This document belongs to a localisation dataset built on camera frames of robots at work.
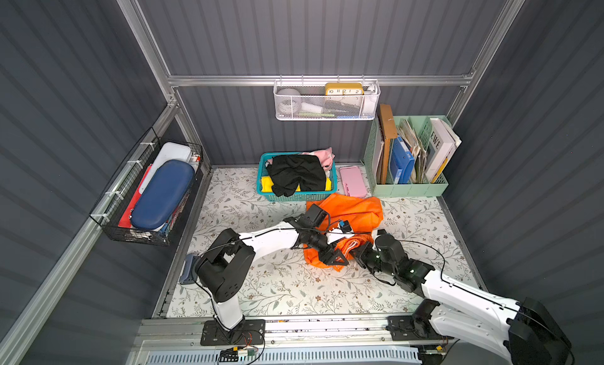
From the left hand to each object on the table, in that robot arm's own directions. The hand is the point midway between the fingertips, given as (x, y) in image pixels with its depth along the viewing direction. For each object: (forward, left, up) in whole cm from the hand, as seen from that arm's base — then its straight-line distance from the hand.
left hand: (346, 261), depth 79 cm
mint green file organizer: (+52, -35, +15) cm, 64 cm away
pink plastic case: (+42, -9, -7) cm, 44 cm away
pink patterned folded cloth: (+46, +4, +6) cm, 46 cm away
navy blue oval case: (+11, +56, +24) cm, 61 cm away
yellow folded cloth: (+33, +30, 0) cm, 45 cm away
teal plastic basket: (+50, +33, +1) cm, 60 cm away
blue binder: (+39, -27, +10) cm, 48 cm away
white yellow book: (+41, -42, +17) cm, 61 cm away
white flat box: (+29, +60, +25) cm, 71 cm away
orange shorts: (+20, -10, -2) cm, 23 cm away
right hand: (+4, -2, +2) cm, 5 cm away
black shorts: (+36, +22, +8) cm, 43 cm away
